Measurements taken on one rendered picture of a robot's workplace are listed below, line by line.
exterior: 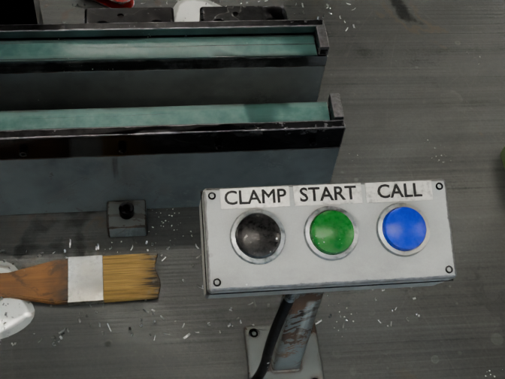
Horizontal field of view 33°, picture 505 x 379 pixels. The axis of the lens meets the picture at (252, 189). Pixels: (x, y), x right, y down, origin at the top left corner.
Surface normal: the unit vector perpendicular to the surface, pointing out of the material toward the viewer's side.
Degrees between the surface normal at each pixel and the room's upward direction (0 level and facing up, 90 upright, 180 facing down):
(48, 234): 0
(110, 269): 4
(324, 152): 90
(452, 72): 0
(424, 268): 21
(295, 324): 90
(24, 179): 90
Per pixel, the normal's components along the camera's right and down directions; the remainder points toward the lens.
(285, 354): 0.11, 0.83
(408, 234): 0.12, -0.18
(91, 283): 0.08, -0.56
